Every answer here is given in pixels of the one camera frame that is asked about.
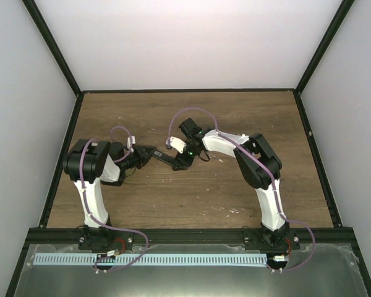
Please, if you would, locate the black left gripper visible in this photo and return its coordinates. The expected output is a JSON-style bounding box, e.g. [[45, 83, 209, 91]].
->
[[121, 145, 155, 170]]

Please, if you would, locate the black remote control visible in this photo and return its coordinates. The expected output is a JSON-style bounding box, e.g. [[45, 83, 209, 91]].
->
[[152, 149, 176, 168]]

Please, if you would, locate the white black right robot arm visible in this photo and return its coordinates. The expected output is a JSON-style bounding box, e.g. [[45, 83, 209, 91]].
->
[[166, 118, 286, 249]]

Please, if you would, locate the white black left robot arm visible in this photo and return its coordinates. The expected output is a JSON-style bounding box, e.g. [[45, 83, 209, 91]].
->
[[63, 139, 156, 228]]

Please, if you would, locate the clear plastic front sheet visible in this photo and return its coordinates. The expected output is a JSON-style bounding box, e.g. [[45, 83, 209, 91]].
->
[[14, 244, 368, 296]]

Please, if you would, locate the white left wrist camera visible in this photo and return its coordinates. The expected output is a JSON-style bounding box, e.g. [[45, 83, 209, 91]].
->
[[126, 136, 135, 153]]

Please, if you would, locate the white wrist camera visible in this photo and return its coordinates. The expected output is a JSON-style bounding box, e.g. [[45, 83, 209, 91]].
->
[[166, 136, 187, 153], [126, 136, 135, 153]]

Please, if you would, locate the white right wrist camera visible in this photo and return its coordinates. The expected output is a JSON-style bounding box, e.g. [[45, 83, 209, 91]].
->
[[166, 136, 187, 153]]

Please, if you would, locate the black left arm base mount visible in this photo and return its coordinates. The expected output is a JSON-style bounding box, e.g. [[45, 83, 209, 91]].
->
[[77, 225, 133, 251]]

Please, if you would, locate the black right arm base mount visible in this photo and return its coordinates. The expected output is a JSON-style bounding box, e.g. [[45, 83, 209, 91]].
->
[[241, 226, 300, 251]]

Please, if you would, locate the light blue slotted cable duct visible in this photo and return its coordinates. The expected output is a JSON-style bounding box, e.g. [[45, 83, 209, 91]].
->
[[33, 253, 267, 267]]

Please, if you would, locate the black aluminium front rail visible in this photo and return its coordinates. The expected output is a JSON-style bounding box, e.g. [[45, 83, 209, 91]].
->
[[25, 227, 357, 250]]

